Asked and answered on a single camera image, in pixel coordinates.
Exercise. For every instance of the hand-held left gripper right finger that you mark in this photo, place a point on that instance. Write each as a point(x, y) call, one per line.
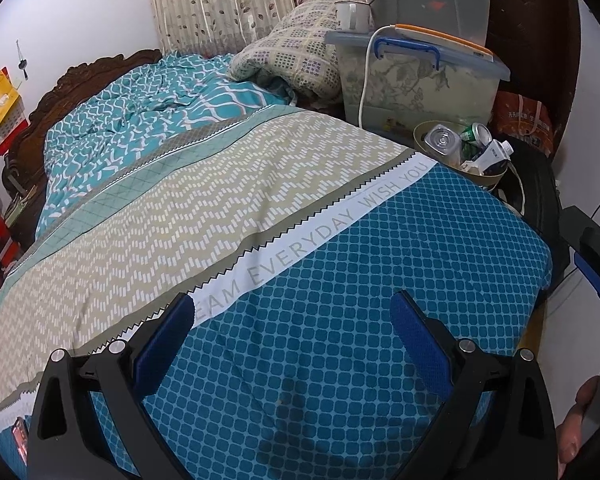
point(422, 345)

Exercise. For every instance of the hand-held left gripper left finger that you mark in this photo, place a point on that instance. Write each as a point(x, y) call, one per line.
point(160, 345)

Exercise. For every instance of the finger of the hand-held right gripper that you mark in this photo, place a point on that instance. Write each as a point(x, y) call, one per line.
point(595, 280)

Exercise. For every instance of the round beige bin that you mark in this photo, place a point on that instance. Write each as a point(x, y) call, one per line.
point(492, 181)

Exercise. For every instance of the white and blue carton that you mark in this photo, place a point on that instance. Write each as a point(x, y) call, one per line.
point(492, 157)

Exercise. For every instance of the green drink can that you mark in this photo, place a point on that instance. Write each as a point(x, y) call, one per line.
point(480, 134)

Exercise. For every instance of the clear plastic bottle green label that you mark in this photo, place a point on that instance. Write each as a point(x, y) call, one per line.
point(442, 140)

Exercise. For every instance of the person's right hand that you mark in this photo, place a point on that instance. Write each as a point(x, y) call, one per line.
point(570, 430)

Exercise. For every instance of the black bag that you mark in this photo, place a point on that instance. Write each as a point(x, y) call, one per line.
point(535, 190)

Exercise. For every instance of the beige and blue patterned bedspread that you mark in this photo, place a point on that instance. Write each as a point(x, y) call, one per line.
point(230, 200)

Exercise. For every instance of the small red object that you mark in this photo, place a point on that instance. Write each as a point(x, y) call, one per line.
point(19, 440)

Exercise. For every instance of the orange plastic bag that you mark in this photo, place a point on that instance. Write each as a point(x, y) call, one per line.
point(520, 115)

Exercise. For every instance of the stack of papers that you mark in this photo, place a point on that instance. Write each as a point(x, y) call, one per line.
point(20, 207)

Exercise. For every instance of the teal patterned quilt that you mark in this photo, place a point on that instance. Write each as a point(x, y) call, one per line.
point(145, 100)

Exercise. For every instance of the dark brown wooden board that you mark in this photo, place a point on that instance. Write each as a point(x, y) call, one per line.
point(530, 35)

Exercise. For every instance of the dark carved wooden headboard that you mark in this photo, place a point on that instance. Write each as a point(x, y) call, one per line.
point(80, 75)

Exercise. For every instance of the hanging keys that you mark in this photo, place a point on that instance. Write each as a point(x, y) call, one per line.
point(24, 65)

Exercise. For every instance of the folded checked quilt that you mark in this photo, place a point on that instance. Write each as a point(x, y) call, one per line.
point(290, 55)

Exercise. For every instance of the white enamel mug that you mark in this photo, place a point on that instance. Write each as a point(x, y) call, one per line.
point(352, 16)

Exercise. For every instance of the beige leaf-print curtain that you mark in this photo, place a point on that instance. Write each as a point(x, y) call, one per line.
point(205, 0)

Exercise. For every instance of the red and yellow wall calendar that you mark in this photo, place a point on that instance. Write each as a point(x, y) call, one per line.
point(0, 100)

